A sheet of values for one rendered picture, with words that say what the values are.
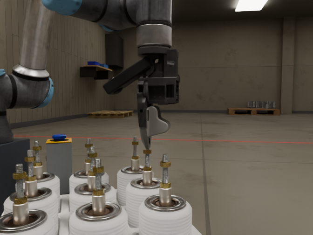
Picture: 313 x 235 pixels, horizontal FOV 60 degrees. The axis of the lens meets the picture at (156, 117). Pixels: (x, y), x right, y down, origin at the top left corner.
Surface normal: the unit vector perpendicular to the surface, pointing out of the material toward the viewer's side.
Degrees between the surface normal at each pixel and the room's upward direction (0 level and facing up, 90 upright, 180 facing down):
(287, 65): 90
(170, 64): 90
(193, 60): 90
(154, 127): 91
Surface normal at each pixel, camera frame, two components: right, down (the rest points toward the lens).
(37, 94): 0.76, 0.38
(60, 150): 0.30, 0.07
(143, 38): -0.61, 0.06
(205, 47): -0.15, 0.07
